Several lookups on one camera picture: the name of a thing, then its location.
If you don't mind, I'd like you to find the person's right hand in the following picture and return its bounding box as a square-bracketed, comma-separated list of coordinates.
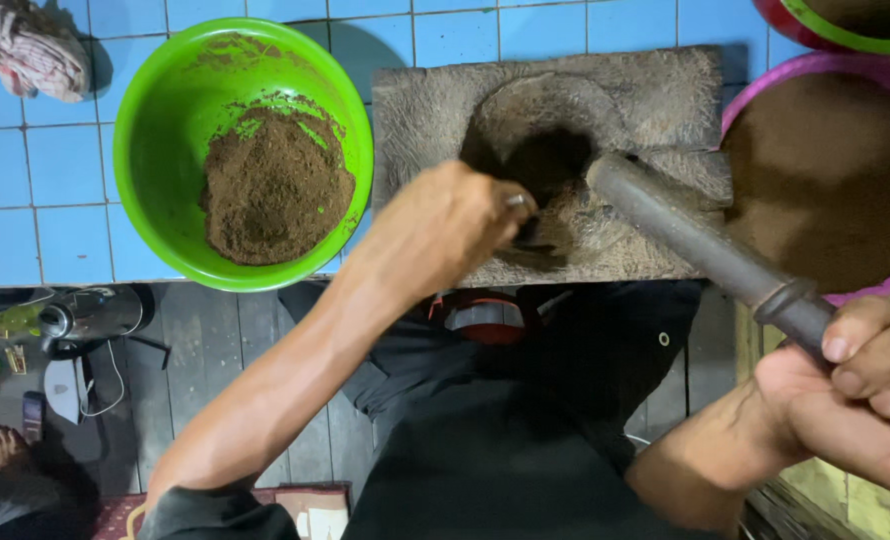
[754, 295, 890, 505]

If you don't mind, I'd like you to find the person's left hand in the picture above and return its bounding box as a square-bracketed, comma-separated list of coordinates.
[353, 159, 541, 310]

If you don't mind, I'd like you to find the small metal spoon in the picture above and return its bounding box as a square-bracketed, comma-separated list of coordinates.
[505, 192, 559, 252]

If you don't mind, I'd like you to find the grey metal pestle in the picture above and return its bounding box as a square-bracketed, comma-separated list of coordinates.
[586, 152, 890, 438]

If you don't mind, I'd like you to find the dark ground powder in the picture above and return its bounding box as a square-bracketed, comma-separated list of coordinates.
[499, 129, 598, 210]

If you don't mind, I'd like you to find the red and white pouch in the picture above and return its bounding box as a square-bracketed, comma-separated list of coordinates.
[428, 288, 545, 347]

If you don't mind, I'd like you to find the worn wooden mortar block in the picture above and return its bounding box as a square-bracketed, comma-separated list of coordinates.
[371, 46, 736, 289]

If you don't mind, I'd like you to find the person's black clothing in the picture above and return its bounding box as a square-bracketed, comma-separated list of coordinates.
[137, 279, 724, 540]

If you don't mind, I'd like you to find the brown coarse powder heap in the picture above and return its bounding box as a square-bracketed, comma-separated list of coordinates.
[199, 105, 358, 267]

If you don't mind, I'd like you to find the fine brown powder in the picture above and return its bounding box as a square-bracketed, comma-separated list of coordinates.
[721, 71, 890, 296]

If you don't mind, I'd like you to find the red plastic bowl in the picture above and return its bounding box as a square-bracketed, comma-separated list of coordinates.
[752, 0, 851, 53]

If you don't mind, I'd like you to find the pink plastic basin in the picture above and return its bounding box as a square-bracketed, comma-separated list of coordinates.
[720, 51, 890, 309]

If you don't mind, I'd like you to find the large green plastic bowl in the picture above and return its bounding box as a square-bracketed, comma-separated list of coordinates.
[112, 17, 376, 294]

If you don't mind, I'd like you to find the red patterned mat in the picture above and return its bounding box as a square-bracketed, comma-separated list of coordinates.
[91, 482, 353, 540]

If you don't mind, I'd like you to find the green rimmed plastic bowl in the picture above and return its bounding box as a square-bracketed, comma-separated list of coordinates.
[781, 0, 890, 56]

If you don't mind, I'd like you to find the black kettle base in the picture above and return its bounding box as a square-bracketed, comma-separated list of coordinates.
[42, 283, 173, 370]

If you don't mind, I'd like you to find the silver electric kettle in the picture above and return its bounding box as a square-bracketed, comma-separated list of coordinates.
[38, 285, 146, 342]

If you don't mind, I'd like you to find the yellow green wooden cabinet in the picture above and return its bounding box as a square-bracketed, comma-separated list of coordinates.
[736, 283, 890, 540]

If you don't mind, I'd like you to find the white plastic lid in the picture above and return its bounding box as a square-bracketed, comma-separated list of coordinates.
[43, 358, 83, 426]

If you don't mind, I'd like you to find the green plastic bottle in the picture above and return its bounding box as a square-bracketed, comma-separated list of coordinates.
[0, 302, 46, 339]

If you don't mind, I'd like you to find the striped crumpled cloth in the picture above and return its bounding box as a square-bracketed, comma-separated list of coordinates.
[0, 0, 92, 105]

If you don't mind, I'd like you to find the dark phone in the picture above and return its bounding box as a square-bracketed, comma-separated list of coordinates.
[22, 390, 46, 444]

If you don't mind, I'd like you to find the white cable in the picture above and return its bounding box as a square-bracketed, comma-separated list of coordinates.
[76, 288, 145, 419]

